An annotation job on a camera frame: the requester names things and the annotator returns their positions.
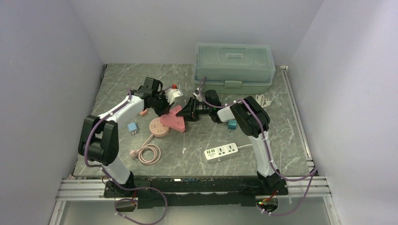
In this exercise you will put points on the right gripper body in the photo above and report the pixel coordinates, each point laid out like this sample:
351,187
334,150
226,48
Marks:
202,109

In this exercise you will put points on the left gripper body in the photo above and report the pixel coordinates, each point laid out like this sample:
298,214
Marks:
161,106

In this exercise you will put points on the orange charger cube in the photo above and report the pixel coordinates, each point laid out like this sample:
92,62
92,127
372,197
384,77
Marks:
144,112

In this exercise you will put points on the pink triangular socket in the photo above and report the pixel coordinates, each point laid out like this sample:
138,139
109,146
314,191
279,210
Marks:
173,121

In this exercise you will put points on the round pink socket hub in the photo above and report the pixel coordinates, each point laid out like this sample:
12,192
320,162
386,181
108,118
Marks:
157,129

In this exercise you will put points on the white power strip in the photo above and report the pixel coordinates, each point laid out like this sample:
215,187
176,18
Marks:
221,152

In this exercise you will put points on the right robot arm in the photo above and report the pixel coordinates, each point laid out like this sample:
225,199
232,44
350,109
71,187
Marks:
253,122

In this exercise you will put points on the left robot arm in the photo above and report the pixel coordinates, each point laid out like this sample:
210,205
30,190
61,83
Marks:
99,139

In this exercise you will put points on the blue charger cube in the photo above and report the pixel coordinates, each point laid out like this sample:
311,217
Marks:
133,128

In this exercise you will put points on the teal charger cube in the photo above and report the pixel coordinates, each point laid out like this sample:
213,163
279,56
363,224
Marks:
232,125

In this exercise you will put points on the green plastic storage box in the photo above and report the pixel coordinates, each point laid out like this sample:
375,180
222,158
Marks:
233,68

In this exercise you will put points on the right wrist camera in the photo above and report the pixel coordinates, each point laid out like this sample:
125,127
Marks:
196,94

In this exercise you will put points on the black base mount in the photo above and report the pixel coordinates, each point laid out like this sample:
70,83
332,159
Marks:
192,191

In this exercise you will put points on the aluminium rail frame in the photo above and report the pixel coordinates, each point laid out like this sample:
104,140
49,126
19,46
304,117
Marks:
183,173

